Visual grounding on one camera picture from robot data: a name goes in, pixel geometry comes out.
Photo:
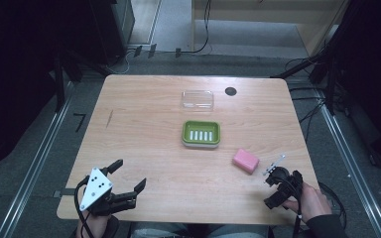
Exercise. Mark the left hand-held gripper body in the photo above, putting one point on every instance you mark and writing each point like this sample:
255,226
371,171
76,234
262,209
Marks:
96,190

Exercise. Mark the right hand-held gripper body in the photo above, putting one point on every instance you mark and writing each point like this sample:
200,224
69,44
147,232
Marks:
286,181

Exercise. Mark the pink soap bar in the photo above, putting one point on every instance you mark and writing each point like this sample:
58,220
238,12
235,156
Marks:
245,161

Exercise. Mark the green soap dish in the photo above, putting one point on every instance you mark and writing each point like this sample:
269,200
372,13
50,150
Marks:
201,133

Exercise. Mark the person's right hand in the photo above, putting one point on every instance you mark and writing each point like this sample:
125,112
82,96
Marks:
311,203

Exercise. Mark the person's left hand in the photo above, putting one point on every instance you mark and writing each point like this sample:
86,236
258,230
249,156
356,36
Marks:
94,225

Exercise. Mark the black stand legs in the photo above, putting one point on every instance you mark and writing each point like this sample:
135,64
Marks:
61,79

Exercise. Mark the clear plastic lid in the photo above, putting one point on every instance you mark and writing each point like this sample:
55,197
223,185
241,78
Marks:
197,100

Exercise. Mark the black round table grommet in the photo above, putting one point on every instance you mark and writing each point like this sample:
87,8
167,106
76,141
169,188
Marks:
230,91

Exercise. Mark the black tripod stand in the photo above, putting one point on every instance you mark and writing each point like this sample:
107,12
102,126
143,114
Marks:
311,64

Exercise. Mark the dark cabinet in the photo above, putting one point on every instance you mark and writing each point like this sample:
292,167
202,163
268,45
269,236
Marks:
110,29

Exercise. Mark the metal floor rail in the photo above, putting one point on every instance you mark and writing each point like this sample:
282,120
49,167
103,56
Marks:
33,165
354,165

